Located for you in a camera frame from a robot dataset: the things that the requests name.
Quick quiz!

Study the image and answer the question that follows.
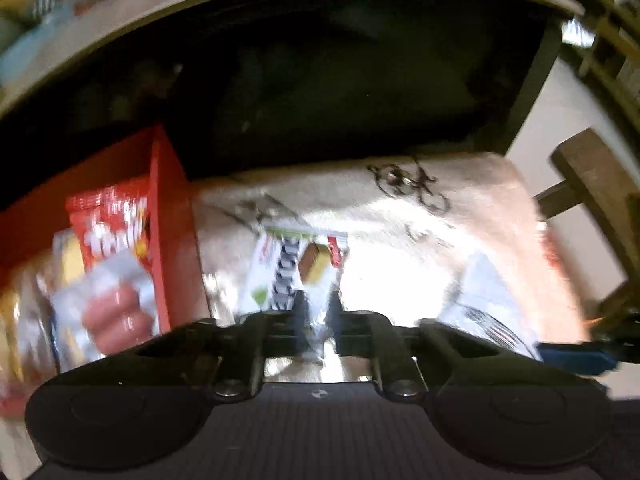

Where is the Kaprice wafer packet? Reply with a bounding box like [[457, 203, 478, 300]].
[[238, 224, 348, 361]]

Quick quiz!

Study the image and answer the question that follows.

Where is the waffle biscuit clear packet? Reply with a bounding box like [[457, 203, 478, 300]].
[[1, 262, 58, 417]]

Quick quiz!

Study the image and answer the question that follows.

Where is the silver foil packet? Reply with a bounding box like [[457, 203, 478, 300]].
[[437, 255, 541, 361]]

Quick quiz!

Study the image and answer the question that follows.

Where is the sausage picture white packet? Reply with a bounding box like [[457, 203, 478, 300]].
[[51, 250, 160, 372]]

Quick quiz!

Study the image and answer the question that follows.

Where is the wooden stool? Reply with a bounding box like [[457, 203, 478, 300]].
[[535, 129, 639, 322]]

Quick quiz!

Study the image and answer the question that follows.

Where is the red chips packet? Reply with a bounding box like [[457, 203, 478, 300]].
[[65, 177, 152, 271]]

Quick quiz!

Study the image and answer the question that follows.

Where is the red cardboard tray box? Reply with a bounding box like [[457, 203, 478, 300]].
[[1, 126, 208, 332]]

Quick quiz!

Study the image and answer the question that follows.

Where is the yellow cake packet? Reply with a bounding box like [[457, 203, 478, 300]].
[[52, 229, 85, 290]]

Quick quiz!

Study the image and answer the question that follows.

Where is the dark coffee table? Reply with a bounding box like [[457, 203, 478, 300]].
[[1, 0, 580, 206]]

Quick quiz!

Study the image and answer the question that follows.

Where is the black cable tangle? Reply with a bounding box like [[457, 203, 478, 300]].
[[366, 156, 452, 218]]

